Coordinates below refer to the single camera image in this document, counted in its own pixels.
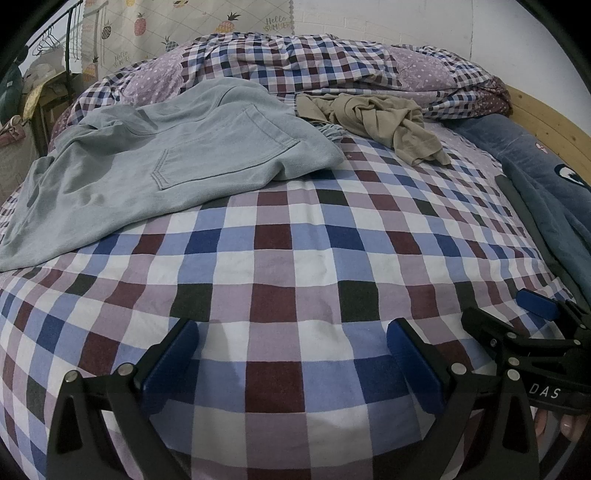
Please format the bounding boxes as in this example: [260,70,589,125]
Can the dark green bag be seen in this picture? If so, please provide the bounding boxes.
[0,60,24,121]

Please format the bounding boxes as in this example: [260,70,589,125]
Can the checkered quilt with lavender patches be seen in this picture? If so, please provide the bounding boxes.
[48,30,513,144]

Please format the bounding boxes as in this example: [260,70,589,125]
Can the checkered bed sheet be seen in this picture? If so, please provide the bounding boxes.
[0,115,583,480]

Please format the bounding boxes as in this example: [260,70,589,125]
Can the blue plush blanket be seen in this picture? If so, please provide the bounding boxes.
[455,113,591,305]

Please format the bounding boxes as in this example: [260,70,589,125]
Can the pineapple print curtain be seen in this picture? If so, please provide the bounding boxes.
[78,0,301,79]

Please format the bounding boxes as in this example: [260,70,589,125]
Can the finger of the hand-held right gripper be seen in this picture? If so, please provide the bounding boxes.
[516,288,591,342]
[461,305,591,370]

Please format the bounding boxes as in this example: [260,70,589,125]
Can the beige crumpled garment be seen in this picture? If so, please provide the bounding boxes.
[295,92,453,168]

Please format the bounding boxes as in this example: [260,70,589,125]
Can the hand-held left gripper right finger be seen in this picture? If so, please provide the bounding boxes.
[386,316,541,480]

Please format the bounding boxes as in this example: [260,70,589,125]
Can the wooden bed frame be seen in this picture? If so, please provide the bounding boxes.
[505,83,591,162]

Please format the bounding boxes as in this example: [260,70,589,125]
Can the pink bag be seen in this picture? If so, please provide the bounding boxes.
[0,115,33,148]

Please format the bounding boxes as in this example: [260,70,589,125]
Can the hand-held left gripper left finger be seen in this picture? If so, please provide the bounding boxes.
[45,318,201,480]

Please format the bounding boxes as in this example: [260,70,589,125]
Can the person's right hand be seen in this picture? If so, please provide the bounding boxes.
[533,407,591,460]

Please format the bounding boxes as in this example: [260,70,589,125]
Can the beige cloth bag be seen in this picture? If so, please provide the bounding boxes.
[21,51,70,100]

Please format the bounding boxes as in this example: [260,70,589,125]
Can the light grey pants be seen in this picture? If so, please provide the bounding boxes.
[0,77,347,273]

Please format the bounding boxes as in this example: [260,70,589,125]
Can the wire clothes hangers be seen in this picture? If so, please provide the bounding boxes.
[32,25,63,56]

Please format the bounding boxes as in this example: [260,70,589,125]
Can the black metal clothes rack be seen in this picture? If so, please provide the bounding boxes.
[28,0,88,93]

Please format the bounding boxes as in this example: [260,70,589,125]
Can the brown wooden shelf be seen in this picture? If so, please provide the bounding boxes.
[32,85,75,155]

